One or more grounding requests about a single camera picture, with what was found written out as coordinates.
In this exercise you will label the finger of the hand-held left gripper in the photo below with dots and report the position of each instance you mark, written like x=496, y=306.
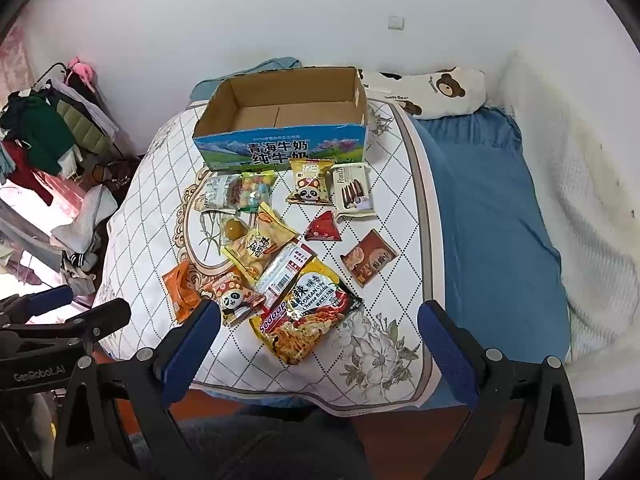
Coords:
x=102, y=316
x=50, y=299

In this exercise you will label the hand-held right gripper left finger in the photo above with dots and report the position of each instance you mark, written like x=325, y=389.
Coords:
x=192, y=342

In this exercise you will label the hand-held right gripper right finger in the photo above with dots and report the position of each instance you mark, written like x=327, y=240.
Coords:
x=447, y=355

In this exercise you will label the orange panda snack packet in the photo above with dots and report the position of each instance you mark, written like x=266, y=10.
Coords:
x=232, y=297

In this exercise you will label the red and white sausage packet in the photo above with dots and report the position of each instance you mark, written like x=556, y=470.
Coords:
x=282, y=275

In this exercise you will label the yellow biscuit packet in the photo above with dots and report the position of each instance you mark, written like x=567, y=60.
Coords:
x=260, y=247

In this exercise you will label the instant noodle packet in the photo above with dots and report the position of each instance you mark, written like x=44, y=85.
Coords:
x=307, y=320

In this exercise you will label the brown cookie packet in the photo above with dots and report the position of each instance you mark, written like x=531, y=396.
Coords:
x=369, y=259

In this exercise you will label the colourful candy packet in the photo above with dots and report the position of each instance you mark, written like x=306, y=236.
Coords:
x=257, y=190

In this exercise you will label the white wafer packet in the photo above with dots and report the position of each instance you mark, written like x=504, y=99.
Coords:
x=352, y=187

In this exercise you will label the yellow panda snack packet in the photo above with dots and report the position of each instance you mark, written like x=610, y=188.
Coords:
x=310, y=182

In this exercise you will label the cardboard box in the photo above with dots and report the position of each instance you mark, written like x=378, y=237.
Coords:
x=280, y=147

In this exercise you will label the plain orange snack packet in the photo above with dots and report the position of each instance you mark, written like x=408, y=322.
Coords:
x=181, y=291

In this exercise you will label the white patterned quilt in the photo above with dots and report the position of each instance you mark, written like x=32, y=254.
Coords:
x=395, y=320

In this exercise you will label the white clothes pile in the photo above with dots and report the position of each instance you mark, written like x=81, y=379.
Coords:
x=82, y=230

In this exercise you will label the blue bed sheet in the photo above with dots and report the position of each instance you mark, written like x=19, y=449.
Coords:
x=490, y=240

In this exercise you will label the person's dark trousers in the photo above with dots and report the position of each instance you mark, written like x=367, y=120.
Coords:
x=270, y=445

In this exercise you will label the dark brown bag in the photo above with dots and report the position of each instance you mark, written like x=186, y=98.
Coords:
x=117, y=172

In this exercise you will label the pale green snack packet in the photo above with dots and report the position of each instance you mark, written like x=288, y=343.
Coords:
x=215, y=192

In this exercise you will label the red triangular snack packet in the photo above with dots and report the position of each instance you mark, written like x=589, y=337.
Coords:
x=324, y=227

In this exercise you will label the white knit blanket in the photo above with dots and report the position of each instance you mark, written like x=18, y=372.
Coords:
x=595, y=240

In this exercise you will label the pink plush toy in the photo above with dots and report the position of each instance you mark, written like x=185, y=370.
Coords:
x=80, y=71

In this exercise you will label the pink cloth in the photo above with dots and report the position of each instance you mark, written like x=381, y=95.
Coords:
x=12, y=55

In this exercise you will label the light blue towel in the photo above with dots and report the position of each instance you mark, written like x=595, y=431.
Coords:
x=210, y=89

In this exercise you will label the bear print pillow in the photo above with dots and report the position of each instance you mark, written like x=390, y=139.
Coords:
x=430, y=92

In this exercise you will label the white wall switch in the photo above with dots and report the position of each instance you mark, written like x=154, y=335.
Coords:
x=396, y=22

